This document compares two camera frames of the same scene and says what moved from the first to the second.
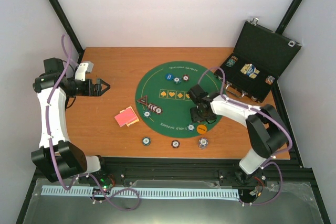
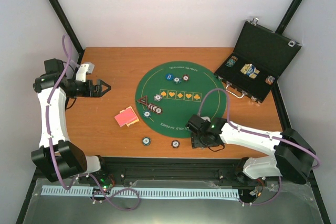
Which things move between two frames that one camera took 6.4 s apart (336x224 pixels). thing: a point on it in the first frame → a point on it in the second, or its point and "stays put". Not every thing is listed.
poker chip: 175,144 stays put
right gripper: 195,117 → 196,142
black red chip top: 185,77 stays put
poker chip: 146,141 stays put
